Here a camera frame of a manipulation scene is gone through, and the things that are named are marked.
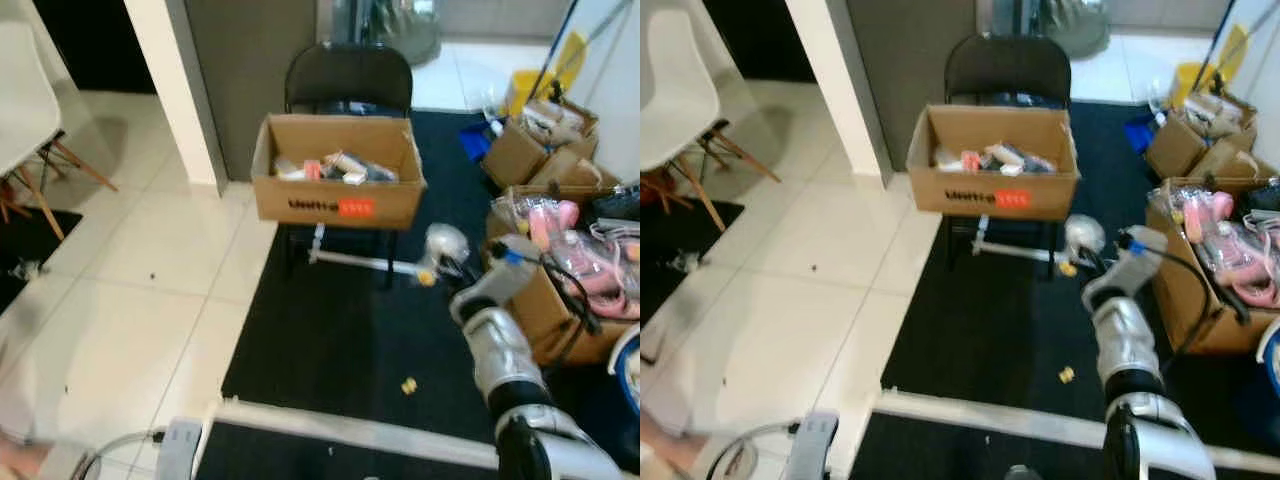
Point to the blue cloth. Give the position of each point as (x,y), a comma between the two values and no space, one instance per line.
(1140,133)
(476,140)

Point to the pink items in clear plastic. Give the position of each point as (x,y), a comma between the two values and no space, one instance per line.
(590,255)
(1245,250)

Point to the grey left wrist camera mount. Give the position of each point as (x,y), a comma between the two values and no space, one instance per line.
(180,450)
(812,445)

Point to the black folding chair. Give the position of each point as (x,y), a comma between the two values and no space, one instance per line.
(348,78)
(1008,68)

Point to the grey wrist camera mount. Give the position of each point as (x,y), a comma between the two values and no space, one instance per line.
(180,450)
(1130,265)
(812,445)
(505,280)

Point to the yellow mop bucket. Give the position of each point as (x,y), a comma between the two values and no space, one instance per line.
(525,88)
(1190,78)

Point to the large black floor mat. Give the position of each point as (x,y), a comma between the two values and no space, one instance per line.
(340,340)
(990,330)

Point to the grey plastic bag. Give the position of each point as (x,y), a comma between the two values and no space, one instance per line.
(395,30)
(1075,25)

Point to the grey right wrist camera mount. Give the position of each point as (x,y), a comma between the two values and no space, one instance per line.
(505,280)
(1130,265)

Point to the blue round bin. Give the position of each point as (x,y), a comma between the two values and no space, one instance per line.
(1272,365)
(628,370)

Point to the small black floor mat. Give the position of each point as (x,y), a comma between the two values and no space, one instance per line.
(700,250)
(30,250)

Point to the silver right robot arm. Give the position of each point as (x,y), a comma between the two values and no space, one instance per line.
(505,360)
(1130,350)

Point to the pink and white packaging trash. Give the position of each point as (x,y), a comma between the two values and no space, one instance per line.
(340,168)
(1000,160)

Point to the cardboard box with pink items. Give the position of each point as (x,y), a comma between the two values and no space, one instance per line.
(545,315)
(1185,300)

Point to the silver trash ball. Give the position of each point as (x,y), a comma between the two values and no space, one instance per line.
(1083,235)
(445,243)

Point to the white plastic chair wooden legs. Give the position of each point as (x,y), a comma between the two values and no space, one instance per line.
(680,100)
(20,110)

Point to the white pipe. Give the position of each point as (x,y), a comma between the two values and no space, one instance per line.
(360,262)
(1015,250)

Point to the small open cardboard box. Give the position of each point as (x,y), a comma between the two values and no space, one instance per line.
(1175,148)
(515,155)

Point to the cardboard box with red label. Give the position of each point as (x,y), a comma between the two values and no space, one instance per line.
(330,205)
(990,195)

